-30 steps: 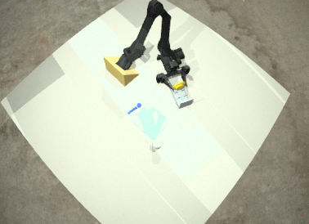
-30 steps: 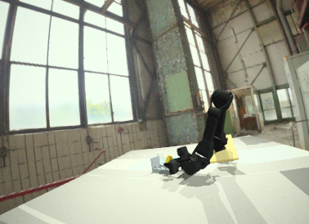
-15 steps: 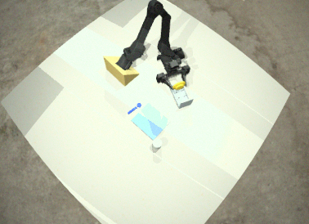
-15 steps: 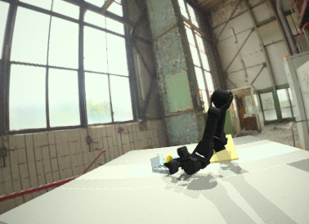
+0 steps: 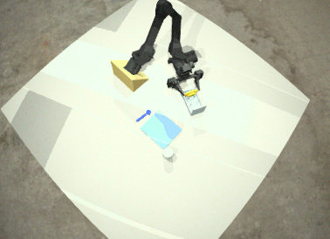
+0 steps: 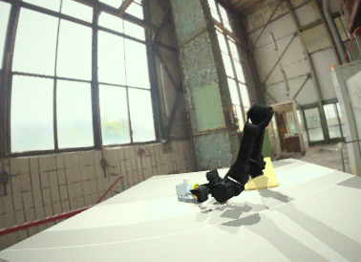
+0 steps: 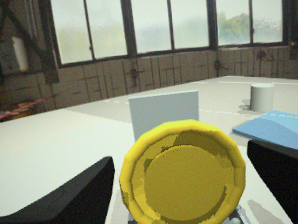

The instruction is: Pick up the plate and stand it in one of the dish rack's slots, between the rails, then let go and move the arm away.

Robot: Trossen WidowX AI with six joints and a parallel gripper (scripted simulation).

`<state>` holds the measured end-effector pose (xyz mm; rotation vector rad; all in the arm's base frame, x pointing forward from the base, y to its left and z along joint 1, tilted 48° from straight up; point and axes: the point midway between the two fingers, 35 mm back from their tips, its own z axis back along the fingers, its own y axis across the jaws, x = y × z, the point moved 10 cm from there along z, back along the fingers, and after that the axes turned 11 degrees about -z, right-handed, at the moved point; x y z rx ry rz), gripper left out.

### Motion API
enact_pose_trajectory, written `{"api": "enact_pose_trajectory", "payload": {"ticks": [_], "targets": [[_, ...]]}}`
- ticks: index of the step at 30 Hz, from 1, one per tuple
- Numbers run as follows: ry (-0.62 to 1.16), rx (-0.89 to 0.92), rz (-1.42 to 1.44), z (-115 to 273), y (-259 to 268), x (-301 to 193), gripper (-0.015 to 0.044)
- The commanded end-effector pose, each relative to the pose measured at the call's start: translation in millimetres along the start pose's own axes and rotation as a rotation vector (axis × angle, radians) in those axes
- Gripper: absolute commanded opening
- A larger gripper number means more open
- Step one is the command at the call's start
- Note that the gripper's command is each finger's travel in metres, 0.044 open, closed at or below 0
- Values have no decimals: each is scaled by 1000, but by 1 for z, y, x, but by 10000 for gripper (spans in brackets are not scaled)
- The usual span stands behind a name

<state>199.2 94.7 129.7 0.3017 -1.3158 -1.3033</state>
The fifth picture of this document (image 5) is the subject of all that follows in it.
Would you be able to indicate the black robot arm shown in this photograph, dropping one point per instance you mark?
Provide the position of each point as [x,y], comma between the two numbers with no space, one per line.
[146,51]

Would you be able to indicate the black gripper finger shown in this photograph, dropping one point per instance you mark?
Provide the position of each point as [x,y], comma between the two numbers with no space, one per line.
[177,86]
[196,81]

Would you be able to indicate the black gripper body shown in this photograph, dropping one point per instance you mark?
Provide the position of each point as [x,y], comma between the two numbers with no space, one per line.
[183,77]

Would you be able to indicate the light blue flat mat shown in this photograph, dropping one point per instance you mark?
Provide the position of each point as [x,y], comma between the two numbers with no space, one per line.
[161,129]

